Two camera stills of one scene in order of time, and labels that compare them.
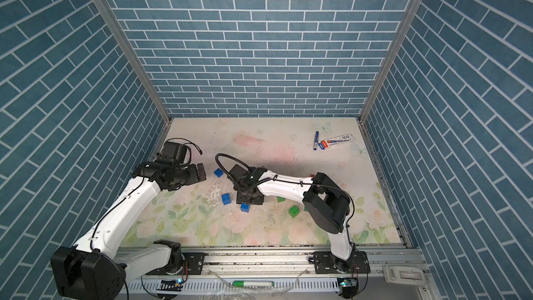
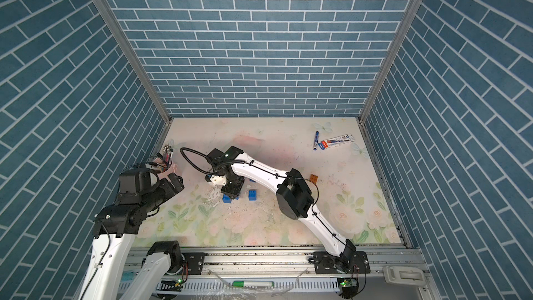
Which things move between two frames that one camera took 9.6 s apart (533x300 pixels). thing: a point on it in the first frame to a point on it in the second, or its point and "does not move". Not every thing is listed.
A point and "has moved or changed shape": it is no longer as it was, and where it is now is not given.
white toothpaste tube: (340, 140) does not move
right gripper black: (240, 198) to (233, 193)
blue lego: (245, 207) has moved or changed shape
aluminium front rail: (269, 275) does not move
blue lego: (226, 198) does not move
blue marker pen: (315, 145) does not move
